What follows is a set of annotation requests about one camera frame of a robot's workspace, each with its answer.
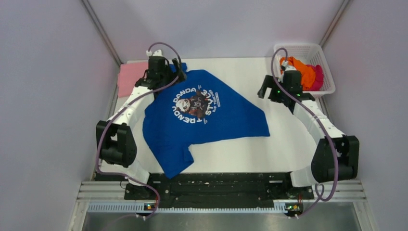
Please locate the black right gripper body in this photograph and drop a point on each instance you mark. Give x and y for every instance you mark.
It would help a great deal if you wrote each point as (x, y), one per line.
(276, 95)

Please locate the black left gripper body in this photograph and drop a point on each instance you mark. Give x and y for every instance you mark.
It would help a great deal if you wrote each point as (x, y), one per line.
(168, 75)

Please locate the blue printed t shirt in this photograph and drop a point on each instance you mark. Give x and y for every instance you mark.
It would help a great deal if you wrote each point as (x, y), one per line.
(198, 110)

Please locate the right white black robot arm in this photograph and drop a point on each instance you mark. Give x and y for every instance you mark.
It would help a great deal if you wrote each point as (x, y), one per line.
(336, 155)

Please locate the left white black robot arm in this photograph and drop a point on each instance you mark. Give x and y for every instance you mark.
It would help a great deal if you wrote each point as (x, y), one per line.
(116, 145)

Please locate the orange t shirt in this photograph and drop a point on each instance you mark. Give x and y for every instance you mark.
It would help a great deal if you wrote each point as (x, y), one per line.
(307, 72)

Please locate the magenta t shirt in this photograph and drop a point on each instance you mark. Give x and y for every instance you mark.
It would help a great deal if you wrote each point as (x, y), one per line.
(319, 78)

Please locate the folded pink t shirt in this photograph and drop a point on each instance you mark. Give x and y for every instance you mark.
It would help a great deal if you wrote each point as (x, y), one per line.
(129, 74)

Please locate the white plastic laundry basket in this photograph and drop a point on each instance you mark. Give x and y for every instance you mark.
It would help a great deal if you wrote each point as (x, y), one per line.
(312, 54)

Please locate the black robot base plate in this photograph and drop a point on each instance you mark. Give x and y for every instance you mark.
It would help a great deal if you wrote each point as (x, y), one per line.
(219, 190)

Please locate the aluminium rail frame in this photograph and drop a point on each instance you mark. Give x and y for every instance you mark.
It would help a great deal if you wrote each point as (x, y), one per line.
(113, 191)

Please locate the white slotted cable duct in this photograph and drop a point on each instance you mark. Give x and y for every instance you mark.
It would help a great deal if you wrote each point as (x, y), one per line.
(122, 207)

